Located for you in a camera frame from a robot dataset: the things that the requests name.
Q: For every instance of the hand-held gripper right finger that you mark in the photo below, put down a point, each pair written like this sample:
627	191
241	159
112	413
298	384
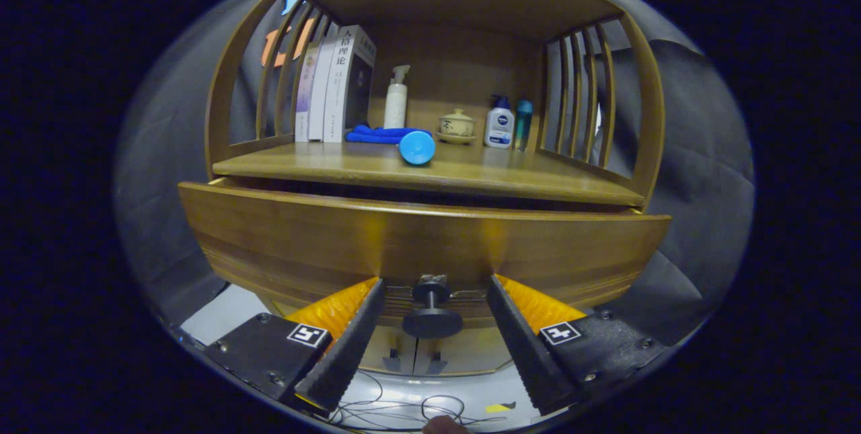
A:
525	346

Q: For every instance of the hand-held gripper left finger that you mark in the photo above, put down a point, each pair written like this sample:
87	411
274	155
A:
350	346

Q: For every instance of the black drawer knob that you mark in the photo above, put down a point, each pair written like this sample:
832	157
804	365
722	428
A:
432	323

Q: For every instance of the wooden drawer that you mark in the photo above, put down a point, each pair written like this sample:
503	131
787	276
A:
303	239

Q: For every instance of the blue squeeze tube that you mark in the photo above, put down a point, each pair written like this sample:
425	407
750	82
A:
417	148

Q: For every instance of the wooden cabinet door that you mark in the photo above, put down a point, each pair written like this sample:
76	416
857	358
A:
477	353
377	343

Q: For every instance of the wooden countertop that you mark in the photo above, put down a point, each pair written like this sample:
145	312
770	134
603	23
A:
504	171

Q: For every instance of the wooden cabinet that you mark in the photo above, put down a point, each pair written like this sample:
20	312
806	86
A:
457	64

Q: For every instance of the yellow floor tape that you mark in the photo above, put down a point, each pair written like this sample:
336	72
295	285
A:
499	408

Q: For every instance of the blue cloth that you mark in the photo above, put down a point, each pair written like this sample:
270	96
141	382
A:
377	134

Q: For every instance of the beige saucer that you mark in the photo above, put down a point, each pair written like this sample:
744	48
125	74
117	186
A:
456	140

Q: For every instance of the white lotion bottle blue cap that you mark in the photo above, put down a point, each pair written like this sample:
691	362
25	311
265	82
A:
499	128

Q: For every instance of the slim teal bottle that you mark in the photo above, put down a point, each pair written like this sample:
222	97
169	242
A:
523	124

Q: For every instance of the beige lidded teacup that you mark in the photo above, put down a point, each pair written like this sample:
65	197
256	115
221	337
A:
457	126

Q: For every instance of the white pump bottle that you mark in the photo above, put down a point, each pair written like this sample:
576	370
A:
395	107

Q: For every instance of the thin white book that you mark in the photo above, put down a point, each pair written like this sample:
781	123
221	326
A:
318	104

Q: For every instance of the thin purple book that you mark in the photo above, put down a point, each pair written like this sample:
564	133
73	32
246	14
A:
303	104

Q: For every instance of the thick white book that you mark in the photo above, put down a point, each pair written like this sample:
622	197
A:
336	97

